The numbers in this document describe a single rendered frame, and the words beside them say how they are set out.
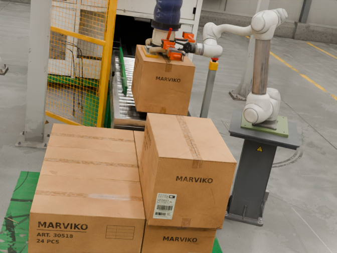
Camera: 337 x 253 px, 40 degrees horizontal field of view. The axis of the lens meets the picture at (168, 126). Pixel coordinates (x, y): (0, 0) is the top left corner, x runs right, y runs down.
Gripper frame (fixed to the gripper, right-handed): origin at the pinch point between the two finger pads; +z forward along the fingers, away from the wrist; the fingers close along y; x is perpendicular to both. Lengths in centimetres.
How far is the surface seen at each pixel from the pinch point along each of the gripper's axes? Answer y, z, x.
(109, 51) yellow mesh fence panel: 27, 41, 69
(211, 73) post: 30, -50, 50
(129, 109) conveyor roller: 66, 20, 34
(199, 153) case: 26, -4, -130
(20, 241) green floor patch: 121, 88, -83
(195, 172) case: 33, -2, -138
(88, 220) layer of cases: 70, 48, -132
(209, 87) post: 43, -51, 50
